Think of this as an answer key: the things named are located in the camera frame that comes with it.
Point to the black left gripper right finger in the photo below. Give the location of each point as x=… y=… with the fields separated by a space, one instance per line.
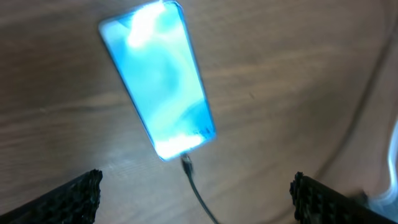
x=316 y=203

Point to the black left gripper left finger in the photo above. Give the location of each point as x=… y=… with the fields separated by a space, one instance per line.
x=75 y=202

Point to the blue screen smartphone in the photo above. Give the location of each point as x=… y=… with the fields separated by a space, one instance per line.
x=151 y=49

